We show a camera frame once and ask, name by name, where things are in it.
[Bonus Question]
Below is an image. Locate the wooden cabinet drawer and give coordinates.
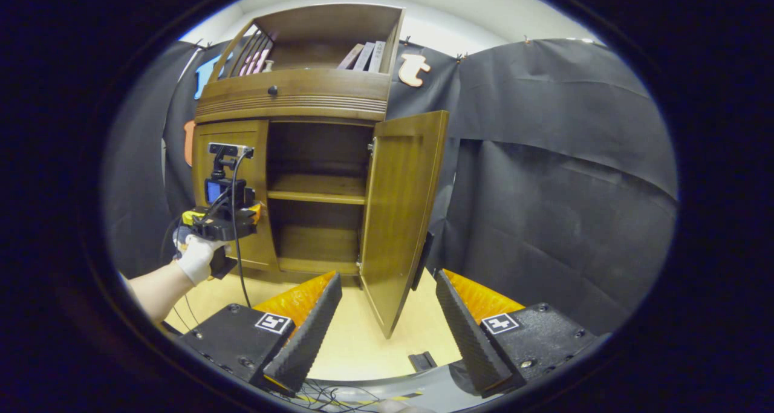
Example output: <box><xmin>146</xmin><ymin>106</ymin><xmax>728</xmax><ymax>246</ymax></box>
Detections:
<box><xmin>195</xmin><ymin>68</ymin><xmax>392</xmax><ymax>122</ymax></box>

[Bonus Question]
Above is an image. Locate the grey book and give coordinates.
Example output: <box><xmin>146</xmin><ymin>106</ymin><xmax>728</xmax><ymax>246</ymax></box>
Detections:
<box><xmin>353</xmin><ymin>42</ymin><xmax>376</xmax><ymax>71</ymax></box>

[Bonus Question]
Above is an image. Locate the wooden double-door shoe cabinet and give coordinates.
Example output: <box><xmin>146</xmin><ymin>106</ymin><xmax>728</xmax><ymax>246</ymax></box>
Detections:
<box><xmin>192</xmin><ymin>3</ymin><xmax>406</xmax><ymax>278</ymax></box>

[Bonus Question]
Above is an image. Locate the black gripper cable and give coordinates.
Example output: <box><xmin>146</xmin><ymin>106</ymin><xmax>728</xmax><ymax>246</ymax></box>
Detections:
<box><xmin>230</xmin><ymin>149</ymin><xmax>255</xmax><ymax>310</ymax></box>

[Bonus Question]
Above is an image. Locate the black backdrop cloth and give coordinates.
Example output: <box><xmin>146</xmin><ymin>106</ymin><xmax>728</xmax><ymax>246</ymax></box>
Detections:
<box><xmin>103</xmin><ymin>35</ymin><xmax>679</xmax><ymax>335</ymax></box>

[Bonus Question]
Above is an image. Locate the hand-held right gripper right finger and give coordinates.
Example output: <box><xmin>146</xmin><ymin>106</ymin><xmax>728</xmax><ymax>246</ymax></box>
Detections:
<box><xmin>435</xmin><ymin>269</ymin><xmax>596</xmax><ymax>397</ymax></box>

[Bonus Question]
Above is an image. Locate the black door handle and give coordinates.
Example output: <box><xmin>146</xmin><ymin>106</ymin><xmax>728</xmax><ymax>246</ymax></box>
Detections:
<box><xmin>412</xmin><ymin>232</ymin><xmax>435</xmax><ymax>291</ymax></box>

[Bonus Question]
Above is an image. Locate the wooden inner shelf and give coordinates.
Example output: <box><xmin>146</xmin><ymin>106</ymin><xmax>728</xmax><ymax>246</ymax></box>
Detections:
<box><xmin>267</xmin><ymin>173</ymin><xmax>367</xmax><ymax>205</ymax></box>

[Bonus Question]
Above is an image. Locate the tangle of black cables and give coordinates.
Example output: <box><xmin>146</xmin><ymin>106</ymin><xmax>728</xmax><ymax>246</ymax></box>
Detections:
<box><xmin>266</xmin><ymin>380</ymin><xmax>388</xmax><ymax>411</ymax></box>

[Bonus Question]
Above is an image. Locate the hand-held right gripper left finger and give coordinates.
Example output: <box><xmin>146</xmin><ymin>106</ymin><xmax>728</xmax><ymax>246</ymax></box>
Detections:
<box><xmin>178</xmin><ymin>271</ymin><xmax>343</xmax><ymax>395</ymax></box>

